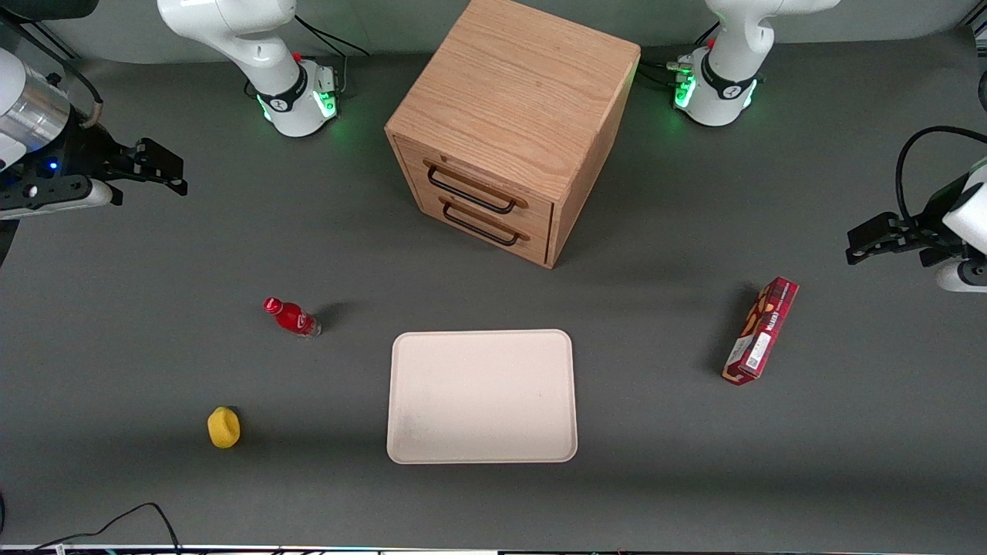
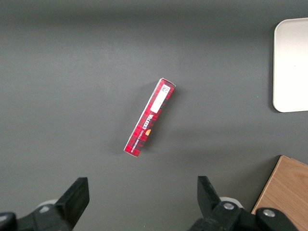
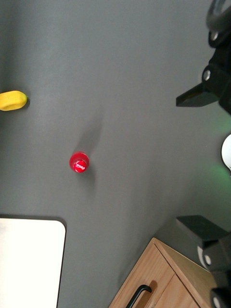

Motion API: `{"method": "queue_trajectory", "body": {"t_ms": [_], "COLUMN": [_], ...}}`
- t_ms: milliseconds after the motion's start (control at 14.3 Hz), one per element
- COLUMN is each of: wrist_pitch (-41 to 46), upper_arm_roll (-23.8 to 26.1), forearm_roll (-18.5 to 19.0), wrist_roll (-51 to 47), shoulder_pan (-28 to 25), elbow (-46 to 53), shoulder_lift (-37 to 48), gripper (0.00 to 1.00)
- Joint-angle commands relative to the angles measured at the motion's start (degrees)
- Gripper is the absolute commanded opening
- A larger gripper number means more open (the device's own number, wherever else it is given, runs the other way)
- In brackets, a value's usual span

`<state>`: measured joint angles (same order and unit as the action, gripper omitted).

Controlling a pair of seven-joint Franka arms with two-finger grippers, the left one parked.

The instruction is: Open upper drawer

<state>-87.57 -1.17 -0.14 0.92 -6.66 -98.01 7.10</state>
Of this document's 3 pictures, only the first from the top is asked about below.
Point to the red snack box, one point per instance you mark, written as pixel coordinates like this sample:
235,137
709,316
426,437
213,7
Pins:
759,331

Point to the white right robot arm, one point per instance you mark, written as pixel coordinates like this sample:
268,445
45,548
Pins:
254,46

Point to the wooden drawer cabinet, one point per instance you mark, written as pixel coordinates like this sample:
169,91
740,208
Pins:
524,77

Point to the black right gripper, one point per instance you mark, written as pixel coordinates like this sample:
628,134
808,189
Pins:
86,152

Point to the small red bottle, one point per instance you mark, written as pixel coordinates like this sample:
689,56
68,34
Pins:
293,317

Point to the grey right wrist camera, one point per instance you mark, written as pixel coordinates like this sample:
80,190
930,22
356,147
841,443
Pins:
69,199

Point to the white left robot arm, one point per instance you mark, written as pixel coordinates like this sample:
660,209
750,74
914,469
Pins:
725,85

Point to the beige rectangular tray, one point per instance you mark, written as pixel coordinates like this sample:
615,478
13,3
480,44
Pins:
482,397

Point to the yellow sponge-like object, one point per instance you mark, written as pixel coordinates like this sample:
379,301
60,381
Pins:
224,428

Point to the grey metal frame rail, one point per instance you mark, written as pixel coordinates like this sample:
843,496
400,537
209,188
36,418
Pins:
54,42

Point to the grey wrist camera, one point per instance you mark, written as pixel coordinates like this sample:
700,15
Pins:
69,199
962,276

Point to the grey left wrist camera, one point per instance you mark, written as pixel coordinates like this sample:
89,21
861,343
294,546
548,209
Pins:
962,276

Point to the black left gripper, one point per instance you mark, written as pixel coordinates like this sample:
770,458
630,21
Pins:
916,231

